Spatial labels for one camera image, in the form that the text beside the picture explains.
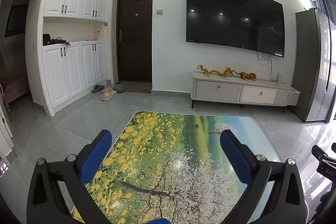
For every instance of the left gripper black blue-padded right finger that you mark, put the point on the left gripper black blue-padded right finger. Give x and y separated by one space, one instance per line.
285 202

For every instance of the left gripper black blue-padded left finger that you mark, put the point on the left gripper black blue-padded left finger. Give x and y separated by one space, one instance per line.
46 204

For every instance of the floral glass table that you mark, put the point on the floral glass table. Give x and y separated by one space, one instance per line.
172 166

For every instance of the beige slipper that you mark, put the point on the beige slipper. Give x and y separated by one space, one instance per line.
107 94

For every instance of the grey slipper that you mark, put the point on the grey slipper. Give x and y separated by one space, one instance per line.
97 88

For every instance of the white TV cabinet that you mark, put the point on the white TV cabinet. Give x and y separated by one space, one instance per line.
235 90

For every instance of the golden dragon ornament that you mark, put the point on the golden dragon ornament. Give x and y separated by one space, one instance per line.
227 71

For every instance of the grey refrigerator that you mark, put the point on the grey refrigerator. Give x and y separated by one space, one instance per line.
314 73

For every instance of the white shoe cabinet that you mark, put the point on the white shoe cabinet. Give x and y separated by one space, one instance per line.
73 49

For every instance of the dark brown door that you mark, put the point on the dark brown door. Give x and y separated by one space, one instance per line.
134 40

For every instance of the black wall television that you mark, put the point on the black wall television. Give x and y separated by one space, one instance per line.
256 25

